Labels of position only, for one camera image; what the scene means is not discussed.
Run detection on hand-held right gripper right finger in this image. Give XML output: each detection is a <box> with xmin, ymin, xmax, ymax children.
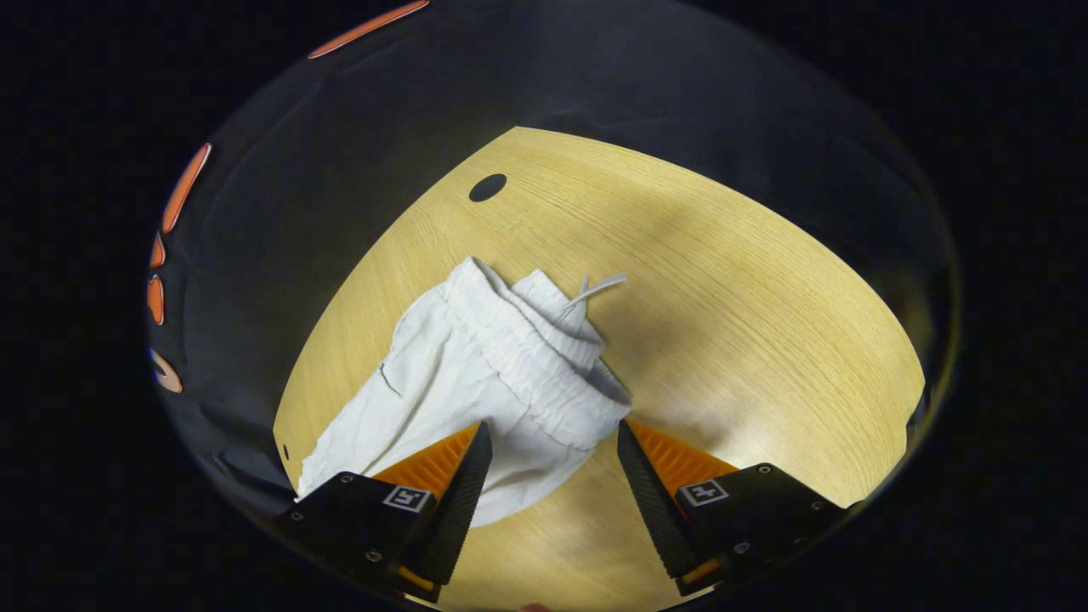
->
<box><xmin>618</xmin><ymin>420</ymin><xmax>859</xmax><ymax>598</ymax></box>

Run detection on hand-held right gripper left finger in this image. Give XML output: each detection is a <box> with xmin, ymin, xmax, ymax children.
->
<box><xmin>272</xmin><ymin>422</ymin><xmax>494</xmax><ymax>604</ymax></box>

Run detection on white jeans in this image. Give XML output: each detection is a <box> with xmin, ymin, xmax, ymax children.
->
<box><xmin>297</xmin><ymin>257</ymin><xmax>632</xmax><ymax>528</ymax></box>

